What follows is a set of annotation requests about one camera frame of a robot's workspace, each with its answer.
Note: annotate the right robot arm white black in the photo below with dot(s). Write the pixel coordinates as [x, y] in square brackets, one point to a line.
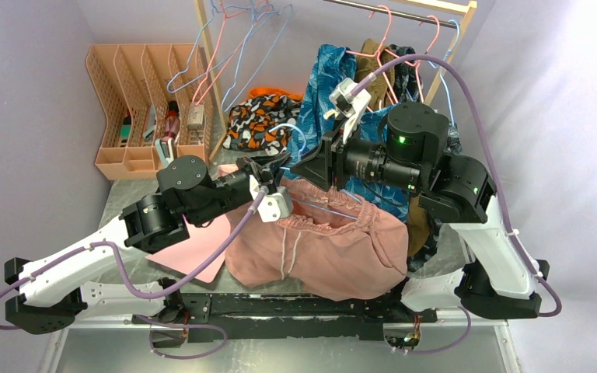
[453, 189]

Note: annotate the pink hanger on left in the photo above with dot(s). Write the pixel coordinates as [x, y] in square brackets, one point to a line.
[225, 28]

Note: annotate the blue shark print shorts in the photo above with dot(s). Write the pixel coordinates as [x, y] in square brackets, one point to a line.
[332, 66]

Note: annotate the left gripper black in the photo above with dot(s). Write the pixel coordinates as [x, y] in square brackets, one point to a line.
[263, 168]

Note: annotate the peach plastic file organizer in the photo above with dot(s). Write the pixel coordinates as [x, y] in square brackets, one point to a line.
[145, 91]

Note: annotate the orange camouflage shorts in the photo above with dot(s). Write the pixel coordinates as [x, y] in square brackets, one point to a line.
[261, 122]

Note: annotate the pink hanger with brown shorts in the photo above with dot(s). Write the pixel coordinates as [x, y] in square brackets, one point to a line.
[422, 62]

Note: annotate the pink flat board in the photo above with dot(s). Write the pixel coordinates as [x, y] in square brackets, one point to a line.
[182, 258]

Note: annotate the dark grey patterned shorts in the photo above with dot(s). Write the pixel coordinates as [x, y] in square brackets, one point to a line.
[424, 231]

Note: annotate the brown shorts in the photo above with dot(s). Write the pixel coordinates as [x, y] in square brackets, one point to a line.
[400, 84]

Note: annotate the pink hanger with blue shorts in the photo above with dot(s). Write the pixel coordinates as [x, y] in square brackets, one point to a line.
[368, 59]

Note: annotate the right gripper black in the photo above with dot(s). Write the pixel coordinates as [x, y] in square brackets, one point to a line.
[327, 166]

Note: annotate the wooden clothes rack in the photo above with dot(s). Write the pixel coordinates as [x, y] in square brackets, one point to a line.
[463, 15]

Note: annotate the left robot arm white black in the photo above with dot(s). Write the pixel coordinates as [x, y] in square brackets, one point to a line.
[52, 293]

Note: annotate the pink shorts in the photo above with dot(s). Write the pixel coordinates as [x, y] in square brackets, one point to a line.
[339, 246]

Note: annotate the blue hanger with grey shorts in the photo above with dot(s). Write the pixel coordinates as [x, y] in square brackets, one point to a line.
[414, 91]

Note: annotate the light blue wire hanger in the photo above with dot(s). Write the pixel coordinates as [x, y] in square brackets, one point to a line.
[309, 167]

